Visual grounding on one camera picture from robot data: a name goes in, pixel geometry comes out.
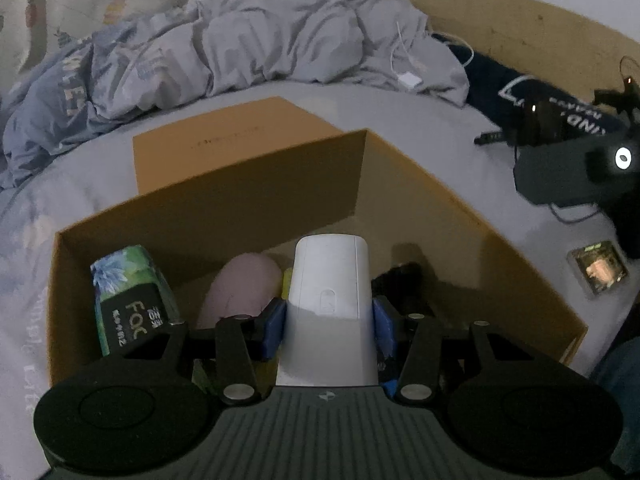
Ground white plastic device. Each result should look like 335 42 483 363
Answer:
277 234 378 387

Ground dark grey flat box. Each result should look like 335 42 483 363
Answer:
513 140 606 207

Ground black item in box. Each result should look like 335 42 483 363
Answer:
371 261 438 318

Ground pink soft pouch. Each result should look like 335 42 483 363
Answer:
196 252 283 330

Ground small square foil packet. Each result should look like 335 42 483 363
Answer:
567 240 628 297

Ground blue printed bed sheet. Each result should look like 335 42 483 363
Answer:
1 81 639 479

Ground green tissue pack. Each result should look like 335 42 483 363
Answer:
90 245 182 356

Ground wooden headboard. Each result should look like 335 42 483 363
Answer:
410 0 639 101

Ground open brown cardboard box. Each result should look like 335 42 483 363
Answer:
47 131 587 383

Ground brown cardboard box lid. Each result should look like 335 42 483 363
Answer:
132 96 344 195

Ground crumpled blue grey duvet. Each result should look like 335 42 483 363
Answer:
1 0 470 188

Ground white charger with cable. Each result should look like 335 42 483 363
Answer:
389 20 475 92

